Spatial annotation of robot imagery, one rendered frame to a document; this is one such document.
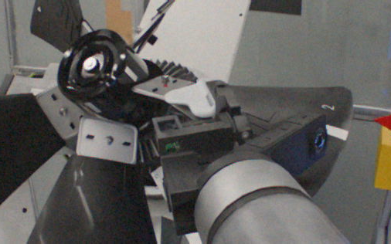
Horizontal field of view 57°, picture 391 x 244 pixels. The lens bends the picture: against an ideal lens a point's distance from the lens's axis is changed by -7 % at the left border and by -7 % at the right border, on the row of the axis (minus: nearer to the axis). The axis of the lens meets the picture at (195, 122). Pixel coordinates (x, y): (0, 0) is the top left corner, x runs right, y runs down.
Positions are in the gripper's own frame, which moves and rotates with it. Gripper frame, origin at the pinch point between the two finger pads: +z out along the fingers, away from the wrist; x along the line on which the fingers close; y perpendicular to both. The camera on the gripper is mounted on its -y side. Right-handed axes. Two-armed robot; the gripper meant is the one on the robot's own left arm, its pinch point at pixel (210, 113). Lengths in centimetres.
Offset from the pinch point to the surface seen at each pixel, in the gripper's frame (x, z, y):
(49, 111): 2.0, 19.0, 22.6
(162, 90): -1.0, 9.3, 4.5
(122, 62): -5.7, 9.8, 9.3
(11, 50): 4, 143, 63
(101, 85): -3.2, 8.8, 12.6
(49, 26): -10.3, 38.5, 23.7
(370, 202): 56, 48, -60
